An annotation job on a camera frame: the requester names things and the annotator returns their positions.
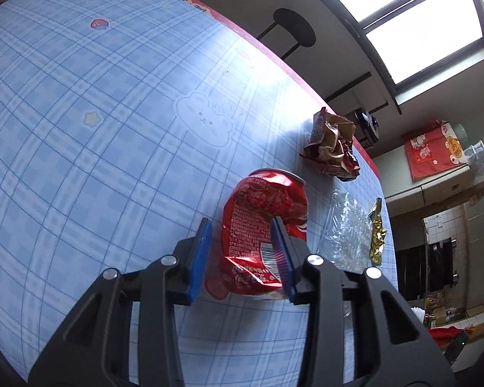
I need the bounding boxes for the black round-back chair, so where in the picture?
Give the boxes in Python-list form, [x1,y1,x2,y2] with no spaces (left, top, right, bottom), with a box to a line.
[262,8,316,61]

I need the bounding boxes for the blue plaid table mat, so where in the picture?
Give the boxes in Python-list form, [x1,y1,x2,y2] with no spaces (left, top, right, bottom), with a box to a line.
[0,0,396,387]

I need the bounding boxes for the silver black pressure cooker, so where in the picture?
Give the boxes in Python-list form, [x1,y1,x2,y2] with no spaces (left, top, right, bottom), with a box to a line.
[353,107,380,148]

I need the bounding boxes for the dark window sill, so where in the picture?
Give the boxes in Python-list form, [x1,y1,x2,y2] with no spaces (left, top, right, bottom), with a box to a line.
[318,0,405,116]

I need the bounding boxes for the black integrated stove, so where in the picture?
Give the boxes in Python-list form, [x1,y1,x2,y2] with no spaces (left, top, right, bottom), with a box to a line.
[395,237,462,301]

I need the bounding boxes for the crumpled gold wrapper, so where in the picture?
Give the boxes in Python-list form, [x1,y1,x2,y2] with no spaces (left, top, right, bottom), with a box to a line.
[367,197,388,266]

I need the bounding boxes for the clear plastic container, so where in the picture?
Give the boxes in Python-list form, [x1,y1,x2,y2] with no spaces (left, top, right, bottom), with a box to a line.
[454,123,484,175]

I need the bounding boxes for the red gold snack bag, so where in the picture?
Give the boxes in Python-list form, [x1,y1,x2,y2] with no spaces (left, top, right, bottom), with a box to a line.
[298,107,360,182]

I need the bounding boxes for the dark framed window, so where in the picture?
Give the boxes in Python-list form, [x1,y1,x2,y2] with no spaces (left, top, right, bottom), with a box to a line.
[307,0,484,86]

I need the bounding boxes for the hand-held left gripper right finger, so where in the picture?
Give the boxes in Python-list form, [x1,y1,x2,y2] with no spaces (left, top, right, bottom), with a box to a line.
[270,216,456,387]

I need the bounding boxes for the white refrigerator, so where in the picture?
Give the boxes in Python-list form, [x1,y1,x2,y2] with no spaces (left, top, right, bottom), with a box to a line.
[381,157,484,220]

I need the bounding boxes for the crushed red soda can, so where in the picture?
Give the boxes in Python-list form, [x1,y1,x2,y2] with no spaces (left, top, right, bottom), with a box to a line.
[221,168,309,300]

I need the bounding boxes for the red printed cloth on refrigerator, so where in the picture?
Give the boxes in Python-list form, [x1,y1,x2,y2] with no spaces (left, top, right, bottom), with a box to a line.
[401,120,469,180]

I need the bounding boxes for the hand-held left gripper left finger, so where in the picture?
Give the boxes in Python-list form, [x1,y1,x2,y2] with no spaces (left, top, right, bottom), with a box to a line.
[28,218,212,387]

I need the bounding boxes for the clear plastic tray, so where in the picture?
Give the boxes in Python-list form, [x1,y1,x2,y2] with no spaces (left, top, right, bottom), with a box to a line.
[315,189,374,275]

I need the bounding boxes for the bottles and jars on counter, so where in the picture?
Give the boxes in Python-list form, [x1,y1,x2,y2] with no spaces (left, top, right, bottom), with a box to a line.
[421,294,469,327]

